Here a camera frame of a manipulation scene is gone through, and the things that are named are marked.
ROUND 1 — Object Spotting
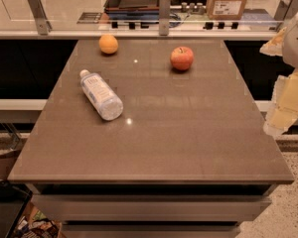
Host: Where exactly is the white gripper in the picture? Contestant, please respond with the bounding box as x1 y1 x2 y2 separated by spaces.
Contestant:
259 12 298 137

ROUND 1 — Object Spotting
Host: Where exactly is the middle metal bracket post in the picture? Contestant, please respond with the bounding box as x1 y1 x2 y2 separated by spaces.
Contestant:
159 0 170 36

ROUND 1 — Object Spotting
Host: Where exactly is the left metal bracket post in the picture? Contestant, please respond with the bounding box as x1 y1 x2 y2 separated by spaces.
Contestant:
27 0 52 36

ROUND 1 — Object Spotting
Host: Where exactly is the right metal bracket post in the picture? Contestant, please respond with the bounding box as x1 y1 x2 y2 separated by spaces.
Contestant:
274 0 298 31

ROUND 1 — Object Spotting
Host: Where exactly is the orange fruit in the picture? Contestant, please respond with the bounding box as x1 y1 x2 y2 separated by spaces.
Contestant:
98 35 118 55

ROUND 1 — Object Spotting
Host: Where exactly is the red apple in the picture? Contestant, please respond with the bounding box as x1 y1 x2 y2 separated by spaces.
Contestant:
170 47 194 71

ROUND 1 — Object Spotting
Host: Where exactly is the metal bracket post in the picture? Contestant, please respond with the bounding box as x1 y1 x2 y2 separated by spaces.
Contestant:
159 0 170 36
27 0 52 36
274 0 298 31

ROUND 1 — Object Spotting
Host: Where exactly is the cardboard box with label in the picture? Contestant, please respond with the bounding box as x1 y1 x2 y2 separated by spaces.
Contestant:
207 0 247 20

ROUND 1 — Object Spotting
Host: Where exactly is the grey table drawer unit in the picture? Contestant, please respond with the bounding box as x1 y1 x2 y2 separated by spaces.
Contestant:
32 193 271 238

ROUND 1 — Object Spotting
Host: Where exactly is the clear blue-label plastic bottle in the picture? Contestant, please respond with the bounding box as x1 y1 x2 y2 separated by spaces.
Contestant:
79 69 123 121

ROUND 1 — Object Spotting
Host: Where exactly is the glass barrier panel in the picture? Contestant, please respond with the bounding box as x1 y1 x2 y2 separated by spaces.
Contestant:
0 0 284 36

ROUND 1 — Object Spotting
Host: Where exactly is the black bin lower left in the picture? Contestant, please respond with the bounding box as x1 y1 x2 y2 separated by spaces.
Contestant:
0 180 32 238

